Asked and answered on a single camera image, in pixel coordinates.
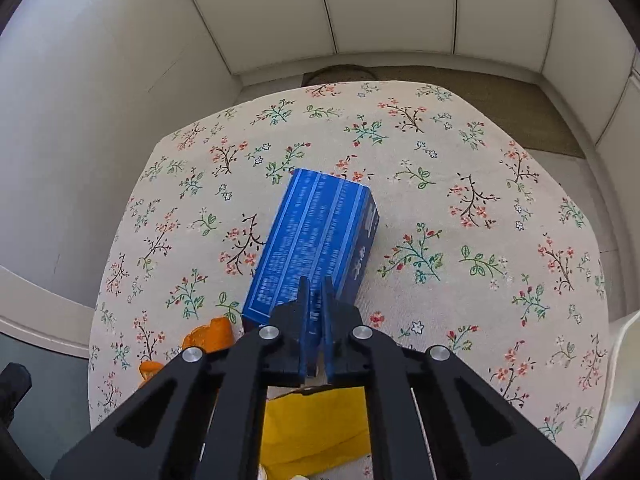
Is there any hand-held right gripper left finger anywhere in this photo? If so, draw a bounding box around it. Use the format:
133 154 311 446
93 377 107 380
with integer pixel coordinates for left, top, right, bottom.
50 276 321 480

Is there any floral tablecloth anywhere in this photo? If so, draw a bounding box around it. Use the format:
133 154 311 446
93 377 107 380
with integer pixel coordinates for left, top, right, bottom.
87 81 609 480

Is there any yellow padded packet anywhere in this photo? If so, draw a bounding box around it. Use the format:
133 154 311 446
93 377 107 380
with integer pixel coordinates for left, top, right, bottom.
262 386 374 479

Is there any white chair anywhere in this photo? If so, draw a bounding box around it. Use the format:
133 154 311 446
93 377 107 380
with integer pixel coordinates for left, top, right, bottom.
592 310 640 466

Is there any small orange peel piece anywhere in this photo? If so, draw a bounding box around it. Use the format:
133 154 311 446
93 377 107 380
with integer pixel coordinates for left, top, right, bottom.
138 360 166 387

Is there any orange plastic wrapper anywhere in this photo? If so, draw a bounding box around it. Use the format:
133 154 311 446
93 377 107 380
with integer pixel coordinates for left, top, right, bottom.
181 317 236 353

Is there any blue cardboard box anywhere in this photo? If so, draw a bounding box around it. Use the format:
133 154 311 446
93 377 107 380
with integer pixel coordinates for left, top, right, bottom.
241 168 381 347

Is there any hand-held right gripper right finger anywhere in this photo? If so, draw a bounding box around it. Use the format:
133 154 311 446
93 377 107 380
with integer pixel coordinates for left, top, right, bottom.
320 276 581 480

